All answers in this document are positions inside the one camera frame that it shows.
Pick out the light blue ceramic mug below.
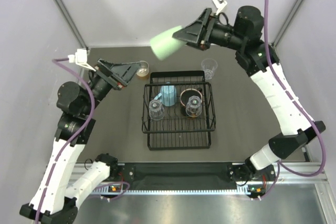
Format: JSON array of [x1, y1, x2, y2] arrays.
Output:
[[154, 85, 177, 107]]

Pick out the mint green plastic cup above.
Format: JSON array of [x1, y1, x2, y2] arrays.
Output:
[[150, 26, 186, 61]]

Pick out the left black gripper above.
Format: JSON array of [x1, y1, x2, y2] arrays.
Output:
[[81, 58, 142, 115]]

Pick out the red and black skull mug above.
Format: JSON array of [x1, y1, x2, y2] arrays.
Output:
[[180, 88, 203, 118]]

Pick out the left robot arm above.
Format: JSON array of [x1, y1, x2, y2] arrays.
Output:
[[19, 59, 141, 223]]

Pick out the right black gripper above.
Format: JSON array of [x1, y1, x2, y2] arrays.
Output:
[[174, 8, 245, 51]]

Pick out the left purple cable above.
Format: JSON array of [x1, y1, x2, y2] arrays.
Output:
[[35, 58, 131, 223]]

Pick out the slotted aluminium cable duct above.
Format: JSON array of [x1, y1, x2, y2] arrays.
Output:
[[89, 183, 266, 196]]

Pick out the small steel cup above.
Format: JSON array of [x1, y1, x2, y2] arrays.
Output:
[[136, 61, 150, 80]]

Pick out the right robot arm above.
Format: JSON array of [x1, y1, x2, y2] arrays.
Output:
[[172, 6, 326, 180]]

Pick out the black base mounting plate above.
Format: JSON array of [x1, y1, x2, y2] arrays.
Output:
[[118, 162, 236, 190]]

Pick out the small clear glass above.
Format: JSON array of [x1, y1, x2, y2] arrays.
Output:
[[149, 99, 165, 121], [185, 95, 202, 118]]

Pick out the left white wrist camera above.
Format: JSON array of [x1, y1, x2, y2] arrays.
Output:
[[68, 49, 95, 71]]

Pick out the black wire dish rack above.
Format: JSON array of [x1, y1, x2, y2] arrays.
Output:
[[142, 70, 216, 151]]

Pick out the clear faceted glass tumbler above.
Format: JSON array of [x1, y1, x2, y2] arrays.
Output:
[[201, 58, 218, 80]]

